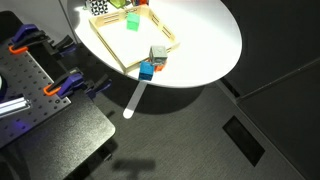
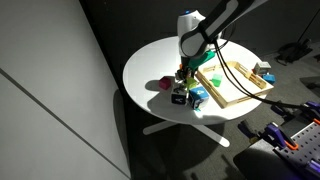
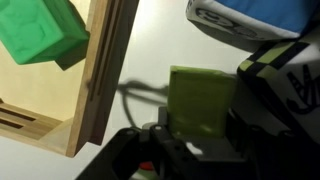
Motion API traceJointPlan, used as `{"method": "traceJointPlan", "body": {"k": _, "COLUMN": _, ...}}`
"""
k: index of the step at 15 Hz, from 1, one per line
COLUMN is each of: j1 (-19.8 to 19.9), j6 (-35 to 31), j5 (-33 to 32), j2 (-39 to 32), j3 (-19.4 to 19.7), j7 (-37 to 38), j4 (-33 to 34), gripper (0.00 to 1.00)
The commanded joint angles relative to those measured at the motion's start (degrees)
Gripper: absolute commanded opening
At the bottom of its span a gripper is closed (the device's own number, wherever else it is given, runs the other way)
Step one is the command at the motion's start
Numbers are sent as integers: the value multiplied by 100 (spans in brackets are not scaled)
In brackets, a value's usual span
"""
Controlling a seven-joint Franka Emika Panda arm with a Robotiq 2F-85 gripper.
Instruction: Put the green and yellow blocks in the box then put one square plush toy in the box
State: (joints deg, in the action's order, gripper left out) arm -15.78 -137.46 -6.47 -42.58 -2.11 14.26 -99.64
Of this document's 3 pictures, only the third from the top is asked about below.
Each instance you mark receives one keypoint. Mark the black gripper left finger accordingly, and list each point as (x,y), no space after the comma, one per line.
(133,156)

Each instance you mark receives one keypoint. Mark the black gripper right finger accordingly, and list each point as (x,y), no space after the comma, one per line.
(283,156)

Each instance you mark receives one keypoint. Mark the blue plush cube with number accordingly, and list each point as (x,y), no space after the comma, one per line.
(266,16)

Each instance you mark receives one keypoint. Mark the green toy block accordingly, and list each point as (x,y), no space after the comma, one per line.
(33,30)

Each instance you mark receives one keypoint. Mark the shallow wooden tray box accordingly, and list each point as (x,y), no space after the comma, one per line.
(100,83)

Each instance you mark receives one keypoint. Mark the black white checker plush cube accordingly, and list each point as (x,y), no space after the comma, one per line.
(286,86)

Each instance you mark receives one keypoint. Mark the yellow-green toy block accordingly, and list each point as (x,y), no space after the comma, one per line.
(200,100)

